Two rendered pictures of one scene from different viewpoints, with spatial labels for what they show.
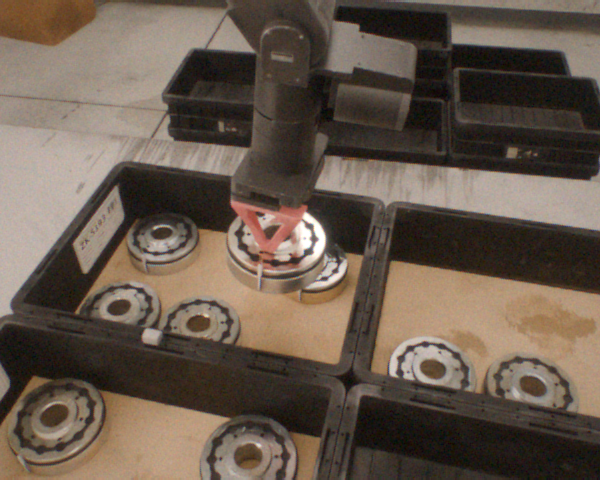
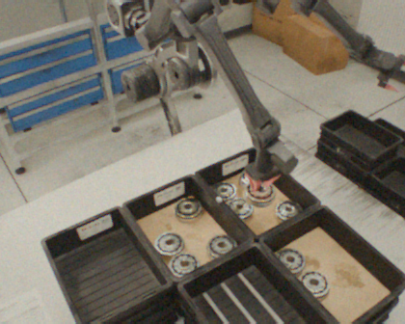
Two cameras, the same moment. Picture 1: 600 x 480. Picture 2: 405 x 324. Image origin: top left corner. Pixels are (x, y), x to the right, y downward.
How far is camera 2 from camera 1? 0.80 m
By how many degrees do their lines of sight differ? 31
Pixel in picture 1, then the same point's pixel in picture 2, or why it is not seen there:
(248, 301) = (261, 211)
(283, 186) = (256, 174)
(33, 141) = not seen: hidden behind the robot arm
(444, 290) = (325, 246)
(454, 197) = (387, 227)
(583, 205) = not seen: outside the picture
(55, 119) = (292, 111)
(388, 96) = (282, 163)
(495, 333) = (327, 267)
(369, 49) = (282, 149)
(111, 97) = (324, 111)
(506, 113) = not seen: outside the picture
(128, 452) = (199, 227)
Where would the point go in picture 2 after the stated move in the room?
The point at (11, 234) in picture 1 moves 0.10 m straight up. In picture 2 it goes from (222, 152) to (222, 136)
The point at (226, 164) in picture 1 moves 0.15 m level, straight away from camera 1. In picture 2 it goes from (310, 165) to (323, 149)
